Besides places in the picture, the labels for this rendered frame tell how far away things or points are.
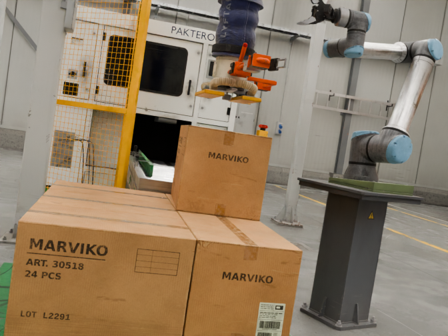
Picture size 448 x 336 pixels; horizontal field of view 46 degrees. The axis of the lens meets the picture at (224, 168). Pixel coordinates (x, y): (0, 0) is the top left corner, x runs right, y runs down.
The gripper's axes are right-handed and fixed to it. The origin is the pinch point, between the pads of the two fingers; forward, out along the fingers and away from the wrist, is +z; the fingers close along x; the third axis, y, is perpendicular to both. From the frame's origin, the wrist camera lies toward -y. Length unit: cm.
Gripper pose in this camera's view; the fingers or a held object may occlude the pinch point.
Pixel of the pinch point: (299, 7)
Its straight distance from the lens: 265.0
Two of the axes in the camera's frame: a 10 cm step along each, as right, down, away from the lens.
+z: -9.7, -1.3, -2.1
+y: -2.0, -0.9, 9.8
